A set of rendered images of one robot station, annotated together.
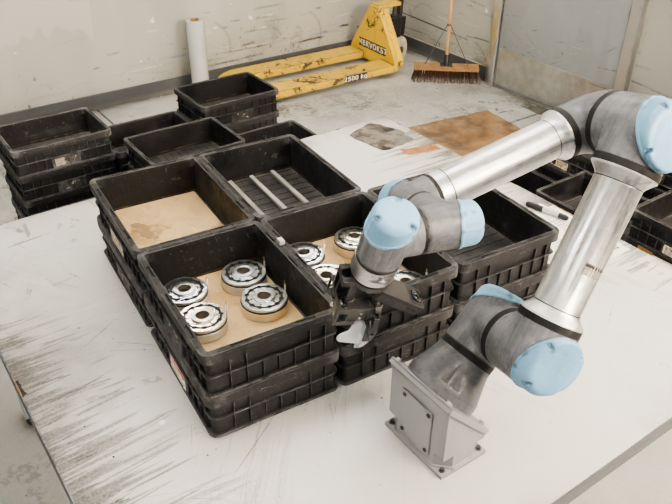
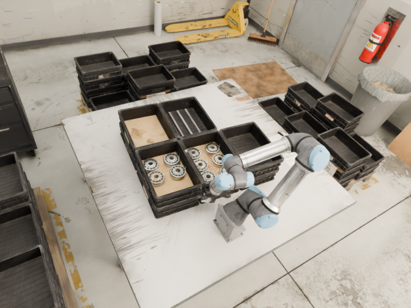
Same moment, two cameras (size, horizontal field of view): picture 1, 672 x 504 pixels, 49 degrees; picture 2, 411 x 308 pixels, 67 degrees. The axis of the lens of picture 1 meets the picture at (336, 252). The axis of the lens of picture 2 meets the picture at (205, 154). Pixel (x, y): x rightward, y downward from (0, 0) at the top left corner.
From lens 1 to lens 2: 0.56 m
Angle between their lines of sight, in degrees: 13
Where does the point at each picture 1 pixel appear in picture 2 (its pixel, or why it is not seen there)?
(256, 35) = (184, 10)
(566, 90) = (309, 58)
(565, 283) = (277, 197)
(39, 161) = (92, 76)
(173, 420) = (142, 209)
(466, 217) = (248, 180)
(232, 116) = (170, 62)
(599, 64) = (325, 51)
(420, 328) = not seen: hidden behind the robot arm
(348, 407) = (201, 212)
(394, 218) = (225, 181)
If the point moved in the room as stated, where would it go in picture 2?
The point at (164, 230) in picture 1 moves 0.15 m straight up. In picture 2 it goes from (144, 132) to (143, 117)
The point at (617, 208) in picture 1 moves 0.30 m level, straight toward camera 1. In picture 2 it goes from (298, 178) to (279, 223)
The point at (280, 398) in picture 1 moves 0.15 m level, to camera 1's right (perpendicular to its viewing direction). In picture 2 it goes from (179, 208) to (203, 211)
